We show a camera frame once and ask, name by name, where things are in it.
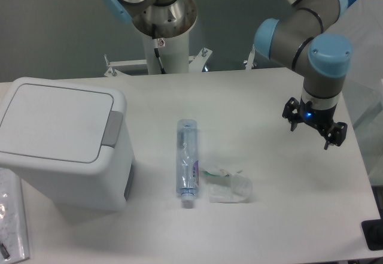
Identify paper sheet in sleeve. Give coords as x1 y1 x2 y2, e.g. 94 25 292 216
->
1 168 30 263

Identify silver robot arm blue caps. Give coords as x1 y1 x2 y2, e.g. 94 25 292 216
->
254 0 352 147

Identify crumpled clear plastic wrapper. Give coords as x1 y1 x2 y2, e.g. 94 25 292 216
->
202 166 253 204

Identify clear plastic water bottle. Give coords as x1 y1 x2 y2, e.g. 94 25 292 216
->
176 119 199 208

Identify black cable on pedestal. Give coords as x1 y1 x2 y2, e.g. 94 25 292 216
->
151 24 167 74

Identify white mounting pedestal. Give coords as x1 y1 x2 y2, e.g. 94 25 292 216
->
142 33 189 68

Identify black device at edge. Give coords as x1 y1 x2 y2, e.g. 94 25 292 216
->
361 219 382 251

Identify grey lid push button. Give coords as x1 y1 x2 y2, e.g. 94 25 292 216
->
101 111 123 148

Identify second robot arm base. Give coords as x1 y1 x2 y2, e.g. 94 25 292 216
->
103 0 197 39

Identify white metal frame bracket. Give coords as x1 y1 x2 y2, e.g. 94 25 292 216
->
102 47 258 77

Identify white trash can lid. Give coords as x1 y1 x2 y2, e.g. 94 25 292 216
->
1 83 114 163

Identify white trash can body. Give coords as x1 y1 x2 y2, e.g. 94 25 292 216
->
0 77 135 213

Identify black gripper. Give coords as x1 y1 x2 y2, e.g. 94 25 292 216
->
282 97 347 150

